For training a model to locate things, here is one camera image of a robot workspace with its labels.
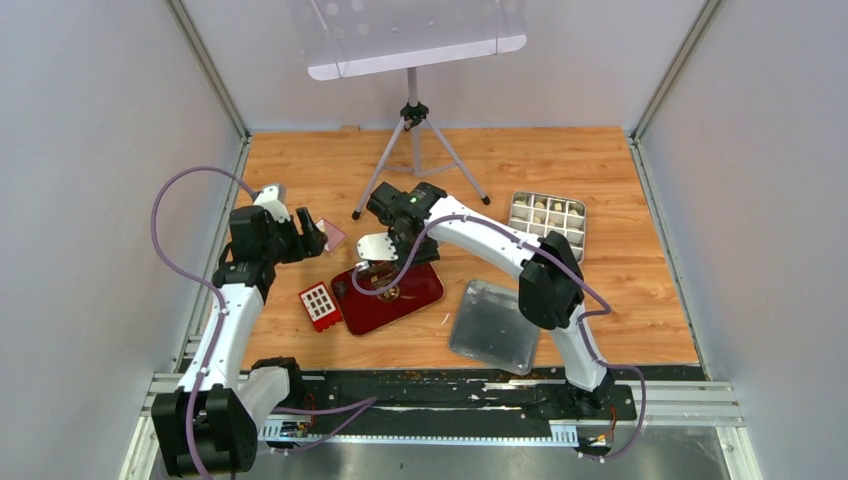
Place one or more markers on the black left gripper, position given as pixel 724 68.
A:
pixel 298 234

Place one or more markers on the pink square card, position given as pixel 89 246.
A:
pixel 335 236

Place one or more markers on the dark red chocolate tray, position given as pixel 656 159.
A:
pixel 362 314

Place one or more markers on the divided silver tin box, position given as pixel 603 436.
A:
pixel 541 214

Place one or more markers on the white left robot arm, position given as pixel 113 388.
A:
pixel 210 423

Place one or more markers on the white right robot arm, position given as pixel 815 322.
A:
pixel 551 286

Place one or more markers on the dark round chocolate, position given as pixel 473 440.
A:
pixel 340 288

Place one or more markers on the red grid mould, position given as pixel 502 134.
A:
pixel 320 306

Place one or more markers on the grey tripod stand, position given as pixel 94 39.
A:
pixel 412 117

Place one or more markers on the silver tin lid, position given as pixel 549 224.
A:
pixel 490 329

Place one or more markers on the clear acrylic panel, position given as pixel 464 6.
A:
pixel 344 39

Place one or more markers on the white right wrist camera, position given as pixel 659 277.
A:
pixel 376 247

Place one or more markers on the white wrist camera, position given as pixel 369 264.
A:
pixel 271 197
pixel 376 247

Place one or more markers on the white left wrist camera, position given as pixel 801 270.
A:
pixel 271 197

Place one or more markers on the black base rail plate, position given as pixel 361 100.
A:
pixel 456 402

